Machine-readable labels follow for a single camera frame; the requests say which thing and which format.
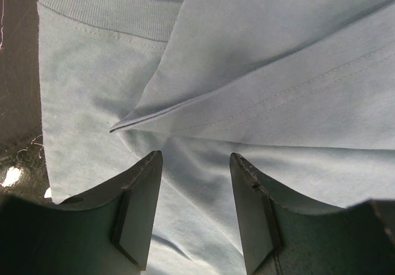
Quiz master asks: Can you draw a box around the black marble pattern mat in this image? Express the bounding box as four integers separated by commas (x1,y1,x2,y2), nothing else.
1,0,52,203

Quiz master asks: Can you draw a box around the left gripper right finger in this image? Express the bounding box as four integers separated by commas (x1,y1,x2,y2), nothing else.
230,153,394,274

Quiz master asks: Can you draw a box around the grey blue t shirt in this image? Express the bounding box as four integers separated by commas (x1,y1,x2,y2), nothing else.
38,0,394,274

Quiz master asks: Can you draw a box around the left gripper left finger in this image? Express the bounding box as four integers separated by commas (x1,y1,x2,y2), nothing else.
1,150,163,274

